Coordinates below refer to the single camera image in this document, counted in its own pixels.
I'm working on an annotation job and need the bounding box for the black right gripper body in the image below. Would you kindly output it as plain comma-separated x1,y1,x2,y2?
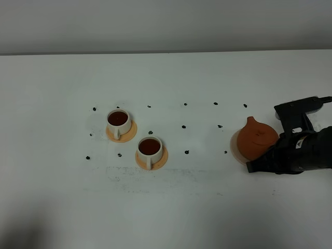
269,132,322,174

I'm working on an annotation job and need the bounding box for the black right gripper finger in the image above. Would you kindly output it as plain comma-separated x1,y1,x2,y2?
246,149,279,173

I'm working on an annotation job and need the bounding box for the brown clay teapot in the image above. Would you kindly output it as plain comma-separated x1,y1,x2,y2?
237,116,279,161

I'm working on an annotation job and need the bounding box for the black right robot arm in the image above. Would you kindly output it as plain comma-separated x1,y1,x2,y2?
246,127,331,175

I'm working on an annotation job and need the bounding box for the beige teapot saucer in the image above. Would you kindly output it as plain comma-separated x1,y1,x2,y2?
230,129,248,166

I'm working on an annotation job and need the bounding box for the orange saucer near centre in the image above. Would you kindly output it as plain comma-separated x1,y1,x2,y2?
135,146,168,171

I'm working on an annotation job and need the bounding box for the orange saucer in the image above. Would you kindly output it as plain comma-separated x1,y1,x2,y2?
135,146,168,171
105,120,137,143

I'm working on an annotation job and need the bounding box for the white teacup near centre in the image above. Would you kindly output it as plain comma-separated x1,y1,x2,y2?
136,136,163,170

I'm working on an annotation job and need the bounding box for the white teacup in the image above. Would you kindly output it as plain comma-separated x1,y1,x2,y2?
106,108,131,140
136,136,163,170

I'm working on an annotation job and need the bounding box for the white teacup far left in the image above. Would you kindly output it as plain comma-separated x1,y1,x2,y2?
106,108,131,140

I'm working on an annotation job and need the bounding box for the orange saucer far left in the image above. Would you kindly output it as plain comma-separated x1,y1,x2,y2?
105,120,137,143

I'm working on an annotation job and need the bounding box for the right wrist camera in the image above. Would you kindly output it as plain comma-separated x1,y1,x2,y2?
274,96,331,136

